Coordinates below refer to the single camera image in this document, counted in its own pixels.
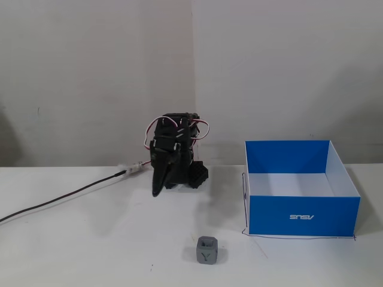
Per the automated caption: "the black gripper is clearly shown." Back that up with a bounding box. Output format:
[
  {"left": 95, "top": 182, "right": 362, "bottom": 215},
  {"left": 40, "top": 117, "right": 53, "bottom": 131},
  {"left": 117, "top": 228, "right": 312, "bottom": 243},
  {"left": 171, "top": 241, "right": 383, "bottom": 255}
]
[{"left": 149, "top": 135, "right": 184, "bottom": 199}]

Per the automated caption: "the gray cube block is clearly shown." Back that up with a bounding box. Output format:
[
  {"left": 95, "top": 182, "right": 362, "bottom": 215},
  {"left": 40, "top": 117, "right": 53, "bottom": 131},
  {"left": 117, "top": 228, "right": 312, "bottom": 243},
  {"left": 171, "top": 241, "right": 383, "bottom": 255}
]
[{"left": 196, "top": 236, "right": 218, "bottom": 265}]

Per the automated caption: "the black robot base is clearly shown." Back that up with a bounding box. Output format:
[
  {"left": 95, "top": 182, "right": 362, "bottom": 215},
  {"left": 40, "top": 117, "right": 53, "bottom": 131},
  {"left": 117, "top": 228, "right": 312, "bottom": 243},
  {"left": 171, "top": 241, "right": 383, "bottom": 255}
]
[{"left": 176, "top": 149, "right": 209, "bottom": 191}]

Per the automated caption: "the blue cardboard box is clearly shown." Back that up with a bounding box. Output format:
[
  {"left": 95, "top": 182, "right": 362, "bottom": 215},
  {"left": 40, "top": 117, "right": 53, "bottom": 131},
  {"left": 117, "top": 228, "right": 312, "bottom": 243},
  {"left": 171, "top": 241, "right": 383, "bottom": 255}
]
[{"left": 243, "top": 139, "right": 361, "bottom": 239}]

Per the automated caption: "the red white servo wire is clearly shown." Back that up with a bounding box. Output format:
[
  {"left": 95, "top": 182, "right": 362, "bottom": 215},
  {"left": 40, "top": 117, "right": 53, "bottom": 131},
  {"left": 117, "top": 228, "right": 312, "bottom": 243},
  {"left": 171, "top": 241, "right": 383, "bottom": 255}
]
[{"left": 142, "top": 117, "right": 212, "bottom": 151}]

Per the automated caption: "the black power cable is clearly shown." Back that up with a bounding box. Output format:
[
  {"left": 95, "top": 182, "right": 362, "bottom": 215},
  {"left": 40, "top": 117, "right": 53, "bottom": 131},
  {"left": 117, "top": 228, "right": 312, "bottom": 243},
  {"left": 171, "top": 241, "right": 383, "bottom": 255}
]
[{"left": 0, "top": 160, "right": 153, "bottom": 224}]

